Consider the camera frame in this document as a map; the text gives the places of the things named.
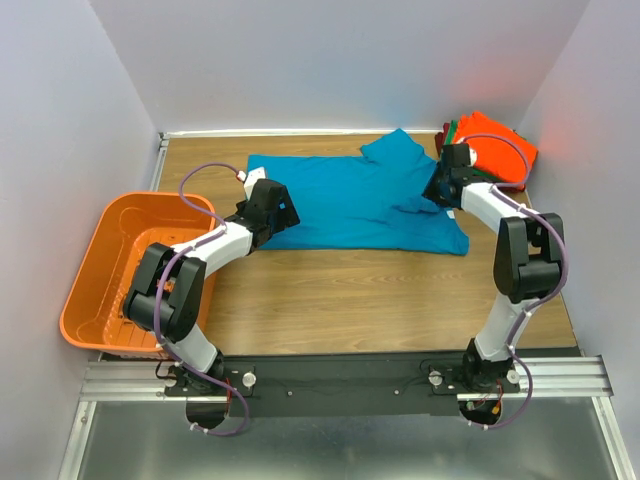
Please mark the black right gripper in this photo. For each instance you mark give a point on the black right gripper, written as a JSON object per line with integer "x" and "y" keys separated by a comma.
{"x": 429, "y": 192}

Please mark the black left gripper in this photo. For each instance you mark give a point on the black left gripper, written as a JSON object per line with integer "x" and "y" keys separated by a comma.
{"x": 287, "y": 215}

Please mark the blue t shirt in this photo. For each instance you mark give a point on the blue t shirt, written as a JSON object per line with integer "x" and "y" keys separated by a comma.
{"x": 370, "y": 201}

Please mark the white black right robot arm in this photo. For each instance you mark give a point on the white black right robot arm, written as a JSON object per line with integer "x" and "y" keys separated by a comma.
{"x": 529, "y": 265}

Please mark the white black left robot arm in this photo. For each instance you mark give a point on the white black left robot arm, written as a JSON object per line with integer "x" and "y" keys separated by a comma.
{"x": 166, "y": 291}

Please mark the folded orange t shirt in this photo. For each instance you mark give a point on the folded orange t shirt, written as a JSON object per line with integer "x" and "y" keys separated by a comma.
{"x": 479, "y": 122}

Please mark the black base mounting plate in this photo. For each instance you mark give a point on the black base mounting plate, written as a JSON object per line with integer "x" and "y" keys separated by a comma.
{"x": 365, "y": 384}

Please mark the orange plastic laundry basket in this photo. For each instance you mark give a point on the orange plastic laundry basket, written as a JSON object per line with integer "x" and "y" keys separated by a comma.
{"x": 92, "y": 317}

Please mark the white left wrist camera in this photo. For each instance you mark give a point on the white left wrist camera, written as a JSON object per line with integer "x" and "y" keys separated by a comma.
{"x": 252, "y": 177}

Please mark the aluminium frame rail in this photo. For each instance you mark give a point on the aluminium frame rail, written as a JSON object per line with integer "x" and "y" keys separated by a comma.
{"x": 560, "y": 425}

